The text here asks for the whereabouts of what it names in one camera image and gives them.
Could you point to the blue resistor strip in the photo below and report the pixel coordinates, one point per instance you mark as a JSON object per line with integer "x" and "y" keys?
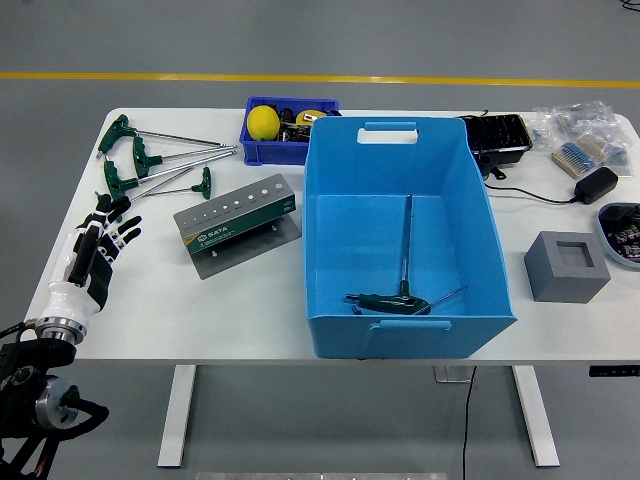
{"x": 580, "y": 155}

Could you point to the grey foam block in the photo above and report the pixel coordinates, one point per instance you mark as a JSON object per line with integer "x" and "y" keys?
{"x": 565, "y": 270}

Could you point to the small blue parts bin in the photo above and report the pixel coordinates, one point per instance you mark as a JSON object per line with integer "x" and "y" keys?
{"x": 275, "y": 152}

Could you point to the white table leg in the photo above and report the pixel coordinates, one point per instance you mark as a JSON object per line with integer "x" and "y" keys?
{"x": 537, "y": 415}
{"x": 177, "y": 415}

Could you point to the green silver wrench stand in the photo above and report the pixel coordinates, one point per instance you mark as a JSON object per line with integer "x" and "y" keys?
{"x": 235, "y": 230}

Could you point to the large blue plastic box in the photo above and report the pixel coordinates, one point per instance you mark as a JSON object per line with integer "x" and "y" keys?
{"x": 350, "y": 240}

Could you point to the black plastic tray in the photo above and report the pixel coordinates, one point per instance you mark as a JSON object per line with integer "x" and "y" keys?
{"x": 500, "y": 135}

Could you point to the oval grey dish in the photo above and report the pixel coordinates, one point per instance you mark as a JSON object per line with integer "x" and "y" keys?
{"x": 620, "y": 235}

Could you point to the black table control panel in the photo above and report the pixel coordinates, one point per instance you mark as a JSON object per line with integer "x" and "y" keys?
{"x": 615, "y": 371}

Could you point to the yellow tape measure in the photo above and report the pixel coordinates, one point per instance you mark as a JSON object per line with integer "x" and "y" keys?
{"x": 302, "y": 120}

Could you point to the grey table foot plate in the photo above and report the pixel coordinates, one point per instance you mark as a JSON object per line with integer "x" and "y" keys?
{"x": 450, "y": 375}

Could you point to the black power adapter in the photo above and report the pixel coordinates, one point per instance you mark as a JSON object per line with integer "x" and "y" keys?
{"x": 595, "y": 185}

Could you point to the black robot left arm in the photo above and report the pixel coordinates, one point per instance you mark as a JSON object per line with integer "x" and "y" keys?
{"x": 25, "y": 355}

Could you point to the clear plastic parts bags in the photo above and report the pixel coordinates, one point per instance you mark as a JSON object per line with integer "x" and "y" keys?
{"x": 580, "y": 117}

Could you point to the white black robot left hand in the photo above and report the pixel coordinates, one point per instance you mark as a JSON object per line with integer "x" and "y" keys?
{"x": 70, "y": 295}

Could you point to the yellow lemon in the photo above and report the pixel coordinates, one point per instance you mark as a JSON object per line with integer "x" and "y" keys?
{"x": 263, "y": 122}

